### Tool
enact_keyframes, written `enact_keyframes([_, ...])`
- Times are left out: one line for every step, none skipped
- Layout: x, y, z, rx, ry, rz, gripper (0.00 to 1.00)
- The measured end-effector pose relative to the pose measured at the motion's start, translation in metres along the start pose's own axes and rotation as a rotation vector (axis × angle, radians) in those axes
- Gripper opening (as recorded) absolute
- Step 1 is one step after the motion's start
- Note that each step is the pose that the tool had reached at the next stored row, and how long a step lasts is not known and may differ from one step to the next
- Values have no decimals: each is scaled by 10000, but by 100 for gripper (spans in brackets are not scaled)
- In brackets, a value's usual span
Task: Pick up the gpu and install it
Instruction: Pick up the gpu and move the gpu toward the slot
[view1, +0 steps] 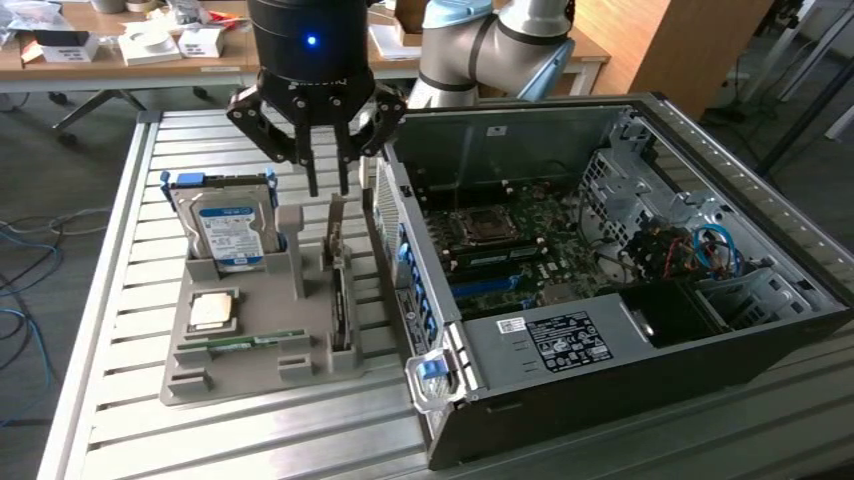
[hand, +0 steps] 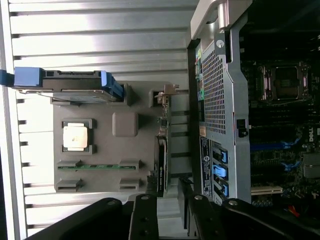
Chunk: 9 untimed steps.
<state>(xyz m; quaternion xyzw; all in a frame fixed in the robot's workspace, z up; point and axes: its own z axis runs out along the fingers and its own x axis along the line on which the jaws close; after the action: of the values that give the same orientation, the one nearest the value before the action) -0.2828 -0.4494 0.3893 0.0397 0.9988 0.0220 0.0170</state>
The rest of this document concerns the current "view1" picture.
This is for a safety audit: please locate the white box with black lid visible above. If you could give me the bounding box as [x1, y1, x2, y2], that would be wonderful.
[33, 29, 102, 65]

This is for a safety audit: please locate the red black twisted wire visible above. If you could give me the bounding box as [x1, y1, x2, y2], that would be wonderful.
[657, 234, 696, 279]

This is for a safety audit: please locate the grey floor cable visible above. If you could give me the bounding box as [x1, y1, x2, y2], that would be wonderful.
[0, 207, 113, 236]

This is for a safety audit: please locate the wooden cabinet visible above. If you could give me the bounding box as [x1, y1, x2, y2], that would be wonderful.
[570, 0, 780, 121]

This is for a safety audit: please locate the low-profile graphics card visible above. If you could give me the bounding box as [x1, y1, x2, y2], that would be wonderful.
[321, 192, 356, 354]

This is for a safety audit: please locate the white paper stack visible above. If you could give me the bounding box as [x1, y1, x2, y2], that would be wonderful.
[369, 23, 424, 62]

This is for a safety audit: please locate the blue disk wire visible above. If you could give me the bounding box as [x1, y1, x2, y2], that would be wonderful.
[692, 224, 747, 279]

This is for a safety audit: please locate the CPU chip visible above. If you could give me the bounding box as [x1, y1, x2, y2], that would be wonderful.
[187, 292, 240, 331]

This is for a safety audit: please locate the clear plastic bag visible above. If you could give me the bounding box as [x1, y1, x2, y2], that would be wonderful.
[0, 0, 66, 34]

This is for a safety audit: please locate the small white labelled box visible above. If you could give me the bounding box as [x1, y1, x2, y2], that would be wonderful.
[177, 27, 228, 59]

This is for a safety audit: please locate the wooden desk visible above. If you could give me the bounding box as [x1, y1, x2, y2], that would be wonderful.
[0, 0, 253, 109]
[246, 0, 613, 109]

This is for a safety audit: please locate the black PC case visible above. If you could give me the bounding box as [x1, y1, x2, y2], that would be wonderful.
[358, 92, 854, 471]

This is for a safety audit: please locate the silver drive cage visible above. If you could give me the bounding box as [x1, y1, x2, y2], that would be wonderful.
[577, 109, 813, 331]

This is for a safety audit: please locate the grey power supply unit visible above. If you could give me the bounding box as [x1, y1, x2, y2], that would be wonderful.
[460, 294, 653, 391]

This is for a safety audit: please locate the white box with tape roll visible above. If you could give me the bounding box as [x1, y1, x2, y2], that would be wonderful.
[118, 22, 183, 67]

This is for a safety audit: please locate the grey parts rack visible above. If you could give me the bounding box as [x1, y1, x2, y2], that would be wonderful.
[158, 203, 368, 407]

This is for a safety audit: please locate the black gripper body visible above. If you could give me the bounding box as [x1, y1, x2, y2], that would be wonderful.
[246, 0, 377, 126]

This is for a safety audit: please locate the installed RAM stick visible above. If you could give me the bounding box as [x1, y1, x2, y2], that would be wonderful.
[458, 248, 544, 267]

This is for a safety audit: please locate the hard disk with blue carrier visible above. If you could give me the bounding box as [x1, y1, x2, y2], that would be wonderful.
[159, 168, 289, 274]

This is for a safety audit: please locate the blue floor cable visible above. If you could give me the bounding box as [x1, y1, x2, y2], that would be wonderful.
[0, 227, 66, 429]

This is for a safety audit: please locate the CPU socket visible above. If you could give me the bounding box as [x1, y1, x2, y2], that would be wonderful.
[450, 204, 520, 246]

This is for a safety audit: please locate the blue expansion slot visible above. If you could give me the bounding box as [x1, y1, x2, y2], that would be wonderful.
[453, 277, 526, 299]

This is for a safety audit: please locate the loose green RAM stick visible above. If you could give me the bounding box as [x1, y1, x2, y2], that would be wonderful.
[178, 328, 309, 351]

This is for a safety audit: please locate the cardboard box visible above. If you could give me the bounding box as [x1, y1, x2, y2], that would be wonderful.
[393, 0, 429, 35]

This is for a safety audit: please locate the grey blue case latch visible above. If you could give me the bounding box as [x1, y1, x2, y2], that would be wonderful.
[405, 347, 469, 414]

